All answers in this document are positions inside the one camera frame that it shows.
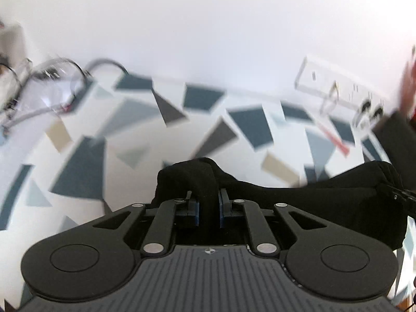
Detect black plug with cable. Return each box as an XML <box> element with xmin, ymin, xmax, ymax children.
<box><xmin>354</xmin><ymin>98</ymin><xmax>373</xmax><ymax>126</ymax></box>
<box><xmin>369</xmin><ymin>106</ymin><xmax>385</xmax><ymax>125</ymax></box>

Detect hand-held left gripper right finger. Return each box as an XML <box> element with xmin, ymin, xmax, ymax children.
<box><xmin>218</xmin><ymin>188</ymin><xmax>327</xmax><ymax>257</ymax></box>

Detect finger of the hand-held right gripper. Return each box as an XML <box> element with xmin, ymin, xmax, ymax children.
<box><xmin>376</xmin><ymin>184</ymin><xmax>416</xmax><ymax>218</ymax></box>

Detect white cable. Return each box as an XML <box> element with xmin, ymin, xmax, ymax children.
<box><xmin>319</xmin><ymin>82</ymin><xmax>341</xmax><ymax>115</ymax></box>

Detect orange artificial flowers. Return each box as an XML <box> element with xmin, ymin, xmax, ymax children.
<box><xmin>399</xmin><ymin>45</ymin><xmax>416</xmax><ymax>113</ymax></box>

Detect grey looped cable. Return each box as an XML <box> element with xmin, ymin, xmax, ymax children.
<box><xmin>83</xmin><ymin>57</ymin><xmax>131</xmax><ymax>79</ymax></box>

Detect white wall socket panel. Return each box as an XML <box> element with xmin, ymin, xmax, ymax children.
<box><xmin>293</xmin><ymin>55</ymin><xmax>391</xmax><ymax>112</ymax></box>

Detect tangle of thin cables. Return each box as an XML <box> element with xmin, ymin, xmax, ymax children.
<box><xmin>0</xmin><ymin>57</ymin><xmax>95</xmax><ymax>131</ymax></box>

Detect black garment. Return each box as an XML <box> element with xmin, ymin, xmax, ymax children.
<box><xmin>152</xmin><ymin>157</ymin><xmax>409</xmax><ymax>249</ymax></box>

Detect black rectangular box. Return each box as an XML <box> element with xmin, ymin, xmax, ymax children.
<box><xmin>373</xmin><ymin>110</ymin><xmax>416</xmax><ymax>177</ymax></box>

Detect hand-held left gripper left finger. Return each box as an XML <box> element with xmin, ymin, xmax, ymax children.
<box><xmin>93</xmin><ymin>191</ymin><xmax>200</xmax><ymax>257</ymax></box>

